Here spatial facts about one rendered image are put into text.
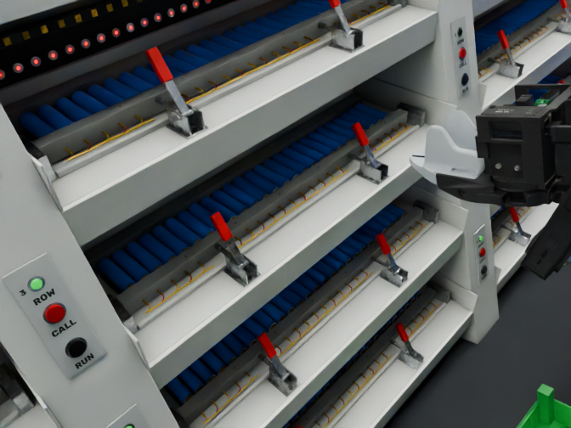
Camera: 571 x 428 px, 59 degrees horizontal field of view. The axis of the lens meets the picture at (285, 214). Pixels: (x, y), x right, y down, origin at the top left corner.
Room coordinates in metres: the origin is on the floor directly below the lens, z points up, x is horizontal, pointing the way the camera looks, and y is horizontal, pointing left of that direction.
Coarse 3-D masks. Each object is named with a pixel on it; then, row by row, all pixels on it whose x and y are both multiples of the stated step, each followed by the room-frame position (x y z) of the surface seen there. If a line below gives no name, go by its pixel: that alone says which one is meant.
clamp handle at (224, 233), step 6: (210, 216) 0.55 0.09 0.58; (216, 216) 0.54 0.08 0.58; (216, 222) 0.54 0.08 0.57; (222, 222) 0.54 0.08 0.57; (216, 228) 0.54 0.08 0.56; (222, 228) 0.54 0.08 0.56; (228, 228) 0.54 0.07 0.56; (222, 234) 0.54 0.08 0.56; (228, 234) 0.54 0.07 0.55; (228, 240) 0.54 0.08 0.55; (228, 246) 0.53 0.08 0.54; (234, 246) 0.54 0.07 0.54; (234, 252) 0.53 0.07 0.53; (240, 258) 0.53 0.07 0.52; (240, 264) 0.53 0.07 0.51
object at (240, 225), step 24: (384, 120) 0.80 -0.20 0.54; (384, 144) 0.75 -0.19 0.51; (312, 168) 0.69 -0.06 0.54; (336, 168) 0.70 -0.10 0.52; (288, 192) 0.65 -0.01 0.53; (240, 216) 0.61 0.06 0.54; (264, 216) 0.62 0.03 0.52; (216, 240) 0.57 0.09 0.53; (240, 240) 0.58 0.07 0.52; (168, 264) 0.54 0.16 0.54; (192, 264) 0.55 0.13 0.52; (144, 288) 0.51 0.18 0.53
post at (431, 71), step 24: (456, 0) 0.80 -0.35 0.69; (432, 48) 0.79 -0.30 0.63; (384, 72) 0.87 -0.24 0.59; (408, 72) 0.83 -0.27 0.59; (432, 72) 0.79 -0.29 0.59; (432, 96) 0.80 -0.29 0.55; (456, 96) 0.78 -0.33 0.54; (432, 192) 0.82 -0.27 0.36; (480, 216) 0.81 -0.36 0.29; (456, 264) 0.79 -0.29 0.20; (480, 288) 0.79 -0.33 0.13; (480, 312) 0.79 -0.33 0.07; (480, 336) 0.78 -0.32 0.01
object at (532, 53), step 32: (512, 0) 1.24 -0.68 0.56; (544, 0) 1.23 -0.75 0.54; (480, 32) 1.09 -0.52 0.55; (512, 32) 1.08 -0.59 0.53; (544, 32) 1.10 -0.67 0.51; (480, 64) 0.95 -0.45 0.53; (512, 64) 0.93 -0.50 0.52; (544, 64) 0.97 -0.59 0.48; (480, 96) 0.82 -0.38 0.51; (512, 96) 0.91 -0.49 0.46
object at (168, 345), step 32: (384, 96) 0.87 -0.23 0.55; (416, 96) 0.82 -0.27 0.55; (288, 128) 0.80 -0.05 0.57; (352, 160) 0.73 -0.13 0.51; (384, 160) 0.72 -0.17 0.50; (320, 192) 0.67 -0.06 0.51; (352, 192) 0.66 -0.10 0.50; (384, 192) 0.67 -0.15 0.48; (128, 224) 0.63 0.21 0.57; (288, 224) 0.61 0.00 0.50; (320, 224) 0.60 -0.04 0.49; (352, 224) 0.63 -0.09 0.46; (224, 256) 0.57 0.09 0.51; (256, 256) 0.56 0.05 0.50; (288, 256) 0.55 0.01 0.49; (320, 256) 0.59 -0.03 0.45; (224, 288) 0.52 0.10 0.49; (256, 288) 0.51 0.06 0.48; (128, 320) 0.47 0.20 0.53; (160, 320) 0.48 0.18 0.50; (192, 320) 0.48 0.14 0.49; (224, 320) 0.49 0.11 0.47; (160, 352) 0.44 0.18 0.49; (192, 352) 0.46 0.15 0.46; (160, 384) 0.44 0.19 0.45
